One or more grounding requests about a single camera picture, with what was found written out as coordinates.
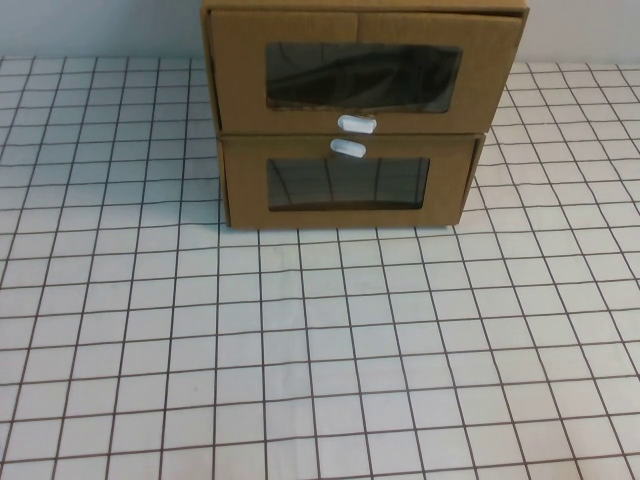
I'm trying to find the cardboard shell of creased-window drawer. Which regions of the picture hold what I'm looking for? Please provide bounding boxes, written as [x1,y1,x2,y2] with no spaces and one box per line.
[201,0,532,137]

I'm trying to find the cardboard drawer with smooth window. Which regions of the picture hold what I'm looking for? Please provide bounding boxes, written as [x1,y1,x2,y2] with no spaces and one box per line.
[222,134,477,227]

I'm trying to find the cardboard shell of smooth-window drawer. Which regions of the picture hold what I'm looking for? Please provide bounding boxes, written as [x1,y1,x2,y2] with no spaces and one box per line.
[218,129,488,230]

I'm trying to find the white handle on smooth-window drawer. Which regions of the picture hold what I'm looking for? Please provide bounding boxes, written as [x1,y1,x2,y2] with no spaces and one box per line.
[329,137,367,160]

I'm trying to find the white handle on creased-window drawer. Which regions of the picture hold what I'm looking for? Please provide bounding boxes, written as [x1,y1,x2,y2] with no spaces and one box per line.
[336,113,378,136]

